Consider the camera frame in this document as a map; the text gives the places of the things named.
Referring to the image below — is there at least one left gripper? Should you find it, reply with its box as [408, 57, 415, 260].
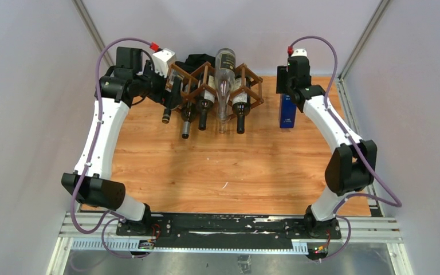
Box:
[133, 61, 183, 109]

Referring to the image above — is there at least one small clear liquor bottle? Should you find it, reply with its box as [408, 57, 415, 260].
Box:
[162, 74, 182, 124]

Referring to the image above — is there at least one dark wine bottle silver cap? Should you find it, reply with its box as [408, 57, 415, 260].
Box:
[180, 101, 197, 139]

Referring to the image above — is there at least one blue square water bottle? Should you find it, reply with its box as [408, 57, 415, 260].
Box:
[278, 93, 297, 129]

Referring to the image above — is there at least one clear wine bottle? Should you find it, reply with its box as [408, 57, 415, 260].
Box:
[214, 48, 236, 133]

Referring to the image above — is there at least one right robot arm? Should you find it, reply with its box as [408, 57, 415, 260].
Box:
[277, 54, 377, 239]

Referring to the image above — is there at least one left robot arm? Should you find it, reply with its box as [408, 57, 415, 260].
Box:
[61, 47, 182, 237]

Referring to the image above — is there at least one brown wooden wine rack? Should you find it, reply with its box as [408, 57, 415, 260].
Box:
[165, 62, 264, 109]

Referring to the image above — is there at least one dark wine bottle middle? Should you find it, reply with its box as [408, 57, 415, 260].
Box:
[196, 89, 215, 131]

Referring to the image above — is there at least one dark wine bottle right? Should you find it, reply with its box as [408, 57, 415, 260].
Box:
[232, 91, 250, 134]

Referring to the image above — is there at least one black cloth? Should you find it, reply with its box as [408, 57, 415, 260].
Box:
[175, 53, 215, 74]

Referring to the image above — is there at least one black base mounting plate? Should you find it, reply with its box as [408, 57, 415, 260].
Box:
[116, 213, 341, 250]

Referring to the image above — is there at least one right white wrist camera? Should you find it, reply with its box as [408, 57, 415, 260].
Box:
[287, 46, 307, 57]

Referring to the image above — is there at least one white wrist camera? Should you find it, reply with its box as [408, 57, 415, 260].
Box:
[287, 46, 307, 57]
[152, 48, 177, 77]

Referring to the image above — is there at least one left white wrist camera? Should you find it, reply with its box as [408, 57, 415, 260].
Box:
[152, 48, 177, 77]

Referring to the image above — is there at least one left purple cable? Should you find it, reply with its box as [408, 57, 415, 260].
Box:
[69, 37, 160, 260]

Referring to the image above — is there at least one purple cable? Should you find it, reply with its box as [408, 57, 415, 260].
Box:
[69, 37, 160, 260]
[287, 36, 403, 263]

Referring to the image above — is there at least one white slotted cable duct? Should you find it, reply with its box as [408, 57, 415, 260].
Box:
[70, 237, 309, 255]

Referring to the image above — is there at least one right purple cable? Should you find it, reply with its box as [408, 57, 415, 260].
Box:
[287, 36, 403, 263]

